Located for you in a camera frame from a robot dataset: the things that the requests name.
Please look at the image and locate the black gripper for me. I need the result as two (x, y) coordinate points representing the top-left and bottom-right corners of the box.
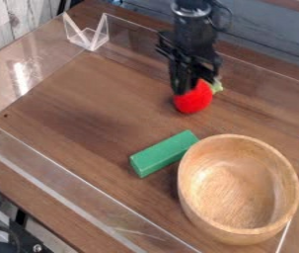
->
(156, 30), (225, 97)

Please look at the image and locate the clear acrylic wall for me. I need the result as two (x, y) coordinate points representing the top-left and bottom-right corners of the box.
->
(102, 15), (299, 134)
(0, 127), (201, 253)

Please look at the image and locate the green rectangular block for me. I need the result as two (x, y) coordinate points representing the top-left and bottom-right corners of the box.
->
(130, 130), (200, 178)

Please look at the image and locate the red plush strawberry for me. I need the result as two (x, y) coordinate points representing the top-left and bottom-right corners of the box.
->
(173, 79), (225, 114)

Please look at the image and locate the clear acrylic back wall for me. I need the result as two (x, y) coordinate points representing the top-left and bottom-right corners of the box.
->
(102, 15), (299, 134)

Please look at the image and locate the wooden bowl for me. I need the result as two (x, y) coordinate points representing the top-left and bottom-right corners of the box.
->
(177, 134), (299, 245)

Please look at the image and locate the clear acrylic front wall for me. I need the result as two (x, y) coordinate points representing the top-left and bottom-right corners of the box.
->
(0, 127), (201, 253)

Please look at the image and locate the black device with cable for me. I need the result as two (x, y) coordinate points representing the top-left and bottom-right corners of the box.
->
(0, 221), (54, 253)

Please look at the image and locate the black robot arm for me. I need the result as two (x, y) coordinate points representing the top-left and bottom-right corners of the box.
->
(156, 0), (233, 95)

